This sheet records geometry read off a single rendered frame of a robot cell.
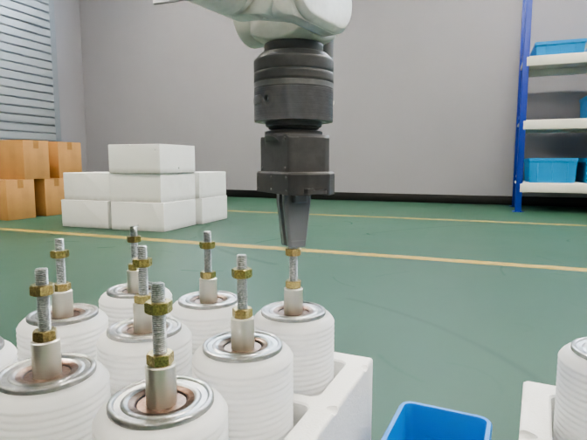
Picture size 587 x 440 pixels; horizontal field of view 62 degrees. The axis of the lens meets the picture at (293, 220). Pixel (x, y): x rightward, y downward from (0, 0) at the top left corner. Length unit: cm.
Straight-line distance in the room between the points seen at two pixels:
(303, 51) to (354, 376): 36
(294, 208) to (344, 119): 512
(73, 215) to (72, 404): 316
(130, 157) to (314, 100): 273
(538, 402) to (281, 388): 27
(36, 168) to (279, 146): 385
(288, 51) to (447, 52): 505
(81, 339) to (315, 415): 26
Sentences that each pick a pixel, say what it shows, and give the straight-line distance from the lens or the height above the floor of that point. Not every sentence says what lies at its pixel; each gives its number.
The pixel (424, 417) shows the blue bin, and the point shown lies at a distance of 68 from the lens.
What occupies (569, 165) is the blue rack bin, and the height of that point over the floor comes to 40.
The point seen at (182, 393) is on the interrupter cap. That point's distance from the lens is 40.
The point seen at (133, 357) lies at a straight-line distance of 51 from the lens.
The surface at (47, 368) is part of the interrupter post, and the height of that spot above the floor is 26.
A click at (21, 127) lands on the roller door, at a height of 84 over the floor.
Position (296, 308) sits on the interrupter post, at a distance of 57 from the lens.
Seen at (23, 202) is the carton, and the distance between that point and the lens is 424.
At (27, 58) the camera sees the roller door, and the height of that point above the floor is 168.
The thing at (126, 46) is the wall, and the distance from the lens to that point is 724.
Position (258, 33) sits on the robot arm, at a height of 56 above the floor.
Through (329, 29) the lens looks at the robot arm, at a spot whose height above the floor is 56.
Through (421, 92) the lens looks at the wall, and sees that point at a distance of 551.
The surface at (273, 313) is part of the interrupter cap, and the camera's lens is 57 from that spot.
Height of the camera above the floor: 43
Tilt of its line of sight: 7 degrees down
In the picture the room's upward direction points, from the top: straight up
